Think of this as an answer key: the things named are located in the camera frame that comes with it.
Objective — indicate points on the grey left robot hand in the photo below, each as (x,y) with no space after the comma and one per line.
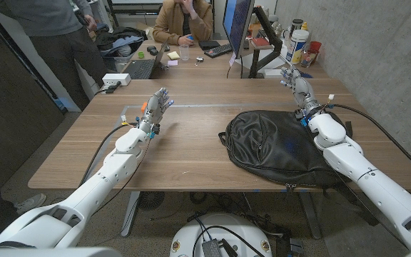
(154,110)

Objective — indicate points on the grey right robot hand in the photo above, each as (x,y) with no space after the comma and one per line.
(303,91)

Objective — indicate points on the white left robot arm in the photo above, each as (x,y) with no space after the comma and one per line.
(114,171)

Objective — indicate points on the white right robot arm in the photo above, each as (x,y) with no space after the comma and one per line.
(369,182)

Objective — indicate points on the black leather backpack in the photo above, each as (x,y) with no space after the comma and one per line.
(273,146)

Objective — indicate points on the blue brush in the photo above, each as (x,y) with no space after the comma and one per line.
(307,75)

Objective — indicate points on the clear patterned cup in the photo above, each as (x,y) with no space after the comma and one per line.
(307,59)

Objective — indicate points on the white flat box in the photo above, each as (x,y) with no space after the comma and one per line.
(271,73)

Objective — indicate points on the black laptop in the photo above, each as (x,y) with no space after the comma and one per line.
(142,68)

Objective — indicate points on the white wipes canister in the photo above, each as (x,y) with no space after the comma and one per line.
(296,46)

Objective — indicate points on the red cup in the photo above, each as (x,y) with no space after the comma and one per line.
(316,46)

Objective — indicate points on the white power strip box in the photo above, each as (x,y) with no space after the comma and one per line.
(116,79)

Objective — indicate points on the pink sticky note pad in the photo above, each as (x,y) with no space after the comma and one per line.
(172,63)

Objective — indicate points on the small green cup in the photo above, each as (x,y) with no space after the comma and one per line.
(141,55)

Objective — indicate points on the yellow sticky note pad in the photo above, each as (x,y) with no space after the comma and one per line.
(173,55)

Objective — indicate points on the black computer mouse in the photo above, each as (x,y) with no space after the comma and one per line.
(152,50)

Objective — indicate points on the yellow bottle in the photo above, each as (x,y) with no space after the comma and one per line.
(304,26)

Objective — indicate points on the red book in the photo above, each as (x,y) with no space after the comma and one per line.
(260,42)

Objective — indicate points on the dark lidded jar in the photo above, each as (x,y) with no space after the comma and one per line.
(296,25)

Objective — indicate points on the metal keys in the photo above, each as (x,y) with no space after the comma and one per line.
(198,60)

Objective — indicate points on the black bag with clothes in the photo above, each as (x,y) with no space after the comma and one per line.
(121,41)

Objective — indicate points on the black wallet case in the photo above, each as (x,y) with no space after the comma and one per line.
(209,45)

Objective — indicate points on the black keyboard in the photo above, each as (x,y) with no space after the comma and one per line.
(218,50)

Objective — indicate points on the round black floor fan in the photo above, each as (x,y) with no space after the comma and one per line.
(151,200)

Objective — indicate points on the seated person tan jacket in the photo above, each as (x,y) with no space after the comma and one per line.
(171,21)

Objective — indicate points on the computer monitor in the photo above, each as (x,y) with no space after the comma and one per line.
(237,25)

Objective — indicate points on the grey table leg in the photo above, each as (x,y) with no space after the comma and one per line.
(130,214)
(310,217)

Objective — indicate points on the standing person grey sweater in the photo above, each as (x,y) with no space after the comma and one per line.
(55,39)

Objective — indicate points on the white robot torso base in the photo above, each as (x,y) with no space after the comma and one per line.
(234,228)

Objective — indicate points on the grey finned metal box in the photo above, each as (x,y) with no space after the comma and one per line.
(211,248)

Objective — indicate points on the white sneaker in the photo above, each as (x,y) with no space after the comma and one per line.
(30,204)

